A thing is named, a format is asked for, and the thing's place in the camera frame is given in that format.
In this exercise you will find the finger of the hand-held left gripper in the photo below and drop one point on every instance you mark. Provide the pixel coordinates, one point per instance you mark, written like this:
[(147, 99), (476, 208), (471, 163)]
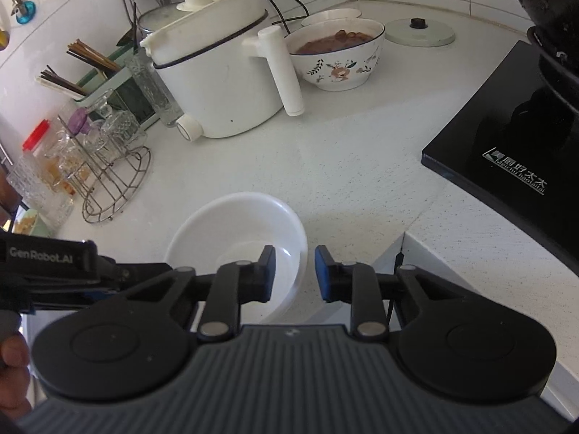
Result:
[(108, 275)]

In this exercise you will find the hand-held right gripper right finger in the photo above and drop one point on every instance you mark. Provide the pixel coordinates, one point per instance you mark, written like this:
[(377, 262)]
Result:
[(322, 273)]

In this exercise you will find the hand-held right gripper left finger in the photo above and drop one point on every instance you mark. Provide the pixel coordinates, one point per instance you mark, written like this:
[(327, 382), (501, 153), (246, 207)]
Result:
[(269, 271)]

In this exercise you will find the white plastic bowl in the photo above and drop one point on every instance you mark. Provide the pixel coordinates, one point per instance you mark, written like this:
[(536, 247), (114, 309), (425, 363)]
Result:
[(226, 226)]

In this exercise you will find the person's left hand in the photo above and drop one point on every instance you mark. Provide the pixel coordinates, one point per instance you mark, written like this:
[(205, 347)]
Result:
[(16, 357)]

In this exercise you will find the patterned glass pitcher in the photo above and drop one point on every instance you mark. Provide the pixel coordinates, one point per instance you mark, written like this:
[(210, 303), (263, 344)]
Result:
[(31, 190)]

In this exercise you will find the glass jar red lid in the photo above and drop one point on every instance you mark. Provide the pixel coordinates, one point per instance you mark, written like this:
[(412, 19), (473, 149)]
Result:
[(36, 135)]

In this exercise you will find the cluster of small glass cups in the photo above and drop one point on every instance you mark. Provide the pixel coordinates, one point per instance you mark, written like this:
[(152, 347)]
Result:
[(117, 129)]

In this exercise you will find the green chopstick holder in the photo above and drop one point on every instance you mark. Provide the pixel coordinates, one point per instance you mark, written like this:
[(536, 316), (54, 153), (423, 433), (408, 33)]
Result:
[(102, 86)]

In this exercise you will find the tall patterned glass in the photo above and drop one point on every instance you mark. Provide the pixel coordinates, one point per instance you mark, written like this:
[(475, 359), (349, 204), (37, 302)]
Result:
[(154, 90)]

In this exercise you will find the white electric pot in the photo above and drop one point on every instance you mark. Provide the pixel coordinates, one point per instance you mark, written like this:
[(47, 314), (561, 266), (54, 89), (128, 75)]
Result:
[(217, 77)]

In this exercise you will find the deer print bowl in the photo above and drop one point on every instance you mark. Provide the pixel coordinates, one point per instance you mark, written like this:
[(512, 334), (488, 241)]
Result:
[(339, 72)]

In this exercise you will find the bundle of chopsticks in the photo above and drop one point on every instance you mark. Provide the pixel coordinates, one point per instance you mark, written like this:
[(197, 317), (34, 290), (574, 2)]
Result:
[(90, 56)]

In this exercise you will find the brown food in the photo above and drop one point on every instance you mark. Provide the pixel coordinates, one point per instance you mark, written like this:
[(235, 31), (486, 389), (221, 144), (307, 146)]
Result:
[(330, 45)]

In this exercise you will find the black induction cooktop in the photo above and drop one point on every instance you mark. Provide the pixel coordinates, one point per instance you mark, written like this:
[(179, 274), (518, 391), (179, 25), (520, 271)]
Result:
[(497, 122)]

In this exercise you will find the blue suction hook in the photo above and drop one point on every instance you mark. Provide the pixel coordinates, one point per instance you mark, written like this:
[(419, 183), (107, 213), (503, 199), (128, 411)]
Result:
[(26, 12)]

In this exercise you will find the white plate behind bowl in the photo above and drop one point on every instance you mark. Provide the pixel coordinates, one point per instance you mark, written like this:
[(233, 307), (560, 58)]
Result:
[(316, 18)]

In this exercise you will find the pale green pot lid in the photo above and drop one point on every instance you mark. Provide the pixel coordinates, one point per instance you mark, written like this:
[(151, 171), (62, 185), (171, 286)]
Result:
[(429, 36)]

